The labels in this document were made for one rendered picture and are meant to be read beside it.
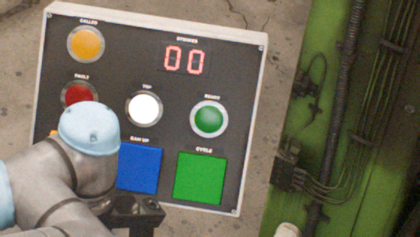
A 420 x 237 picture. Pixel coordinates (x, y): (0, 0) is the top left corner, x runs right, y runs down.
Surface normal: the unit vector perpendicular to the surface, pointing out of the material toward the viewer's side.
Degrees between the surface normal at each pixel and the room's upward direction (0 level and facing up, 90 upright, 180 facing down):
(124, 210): 29
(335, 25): 90
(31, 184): 17
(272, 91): 0
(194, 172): 60
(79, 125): 0
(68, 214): 2
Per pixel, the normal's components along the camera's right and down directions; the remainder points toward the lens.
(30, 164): 0.14, -0.70
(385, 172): -0.56, 0.56
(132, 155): -0.10, 0.24
